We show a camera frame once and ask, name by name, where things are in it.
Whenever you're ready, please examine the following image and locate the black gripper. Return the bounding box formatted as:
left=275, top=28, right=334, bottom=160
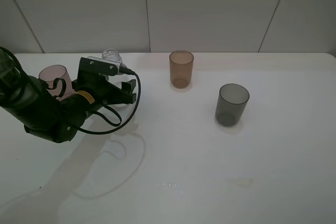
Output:
left=71, top=76, right=137, bottom=111

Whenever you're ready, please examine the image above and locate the clear plastic water bottle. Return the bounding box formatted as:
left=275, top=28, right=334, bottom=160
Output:
left=102, top=49, right=129, bottom=89

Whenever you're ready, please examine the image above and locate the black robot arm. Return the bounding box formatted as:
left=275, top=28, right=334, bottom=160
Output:
left=1, top=48, right=141, bottom=143

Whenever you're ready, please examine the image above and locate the orange translucent plastic cup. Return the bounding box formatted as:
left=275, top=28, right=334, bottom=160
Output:
left=169, top=50, right=194, bottom=89

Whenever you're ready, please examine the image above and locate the pink translucent plastic cup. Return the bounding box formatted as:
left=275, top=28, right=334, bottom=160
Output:
left=39, top=65, right=74, bottom=101

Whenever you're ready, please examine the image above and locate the grey translucent plastic cup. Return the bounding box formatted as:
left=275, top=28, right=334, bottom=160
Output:
left=215, top=83, right=250, bottom=127

